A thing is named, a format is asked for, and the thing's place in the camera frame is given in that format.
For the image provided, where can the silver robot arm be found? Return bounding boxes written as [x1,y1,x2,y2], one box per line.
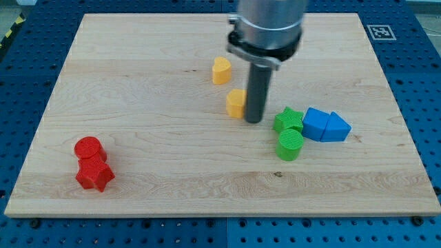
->
[227,0,308,123]

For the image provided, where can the blue cube block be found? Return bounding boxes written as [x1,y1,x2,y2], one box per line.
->
[302,107,330,141]

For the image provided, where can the blue triangle block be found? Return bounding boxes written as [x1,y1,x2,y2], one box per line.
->
[320,112,351,142]

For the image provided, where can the white fiducial marker tag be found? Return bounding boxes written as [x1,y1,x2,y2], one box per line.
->
[367,24,396,41]

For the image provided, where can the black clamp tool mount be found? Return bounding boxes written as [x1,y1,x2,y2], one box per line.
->
[226,12,302,70]

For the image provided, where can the yellow hexagon block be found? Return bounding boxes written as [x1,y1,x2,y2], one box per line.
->
[226,89,247,118]

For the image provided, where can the green cylinder block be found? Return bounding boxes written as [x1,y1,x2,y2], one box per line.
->
[276,129,304,161]

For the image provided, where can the wooden board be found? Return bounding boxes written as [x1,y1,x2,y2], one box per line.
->
[5,13,440,218]

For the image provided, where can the red star block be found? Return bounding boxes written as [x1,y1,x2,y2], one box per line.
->
[76,154,115,192]

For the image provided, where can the green star block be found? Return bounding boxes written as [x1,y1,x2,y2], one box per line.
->
[273,107,304,133]

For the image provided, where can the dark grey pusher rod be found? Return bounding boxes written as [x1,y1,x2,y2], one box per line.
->
[245,63,272,123]

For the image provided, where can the red cylinder block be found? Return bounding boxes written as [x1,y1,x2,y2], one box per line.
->
[74,136,107,162]

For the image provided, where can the yellow heart block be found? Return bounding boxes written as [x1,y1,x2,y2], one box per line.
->
[212,56,232,85]

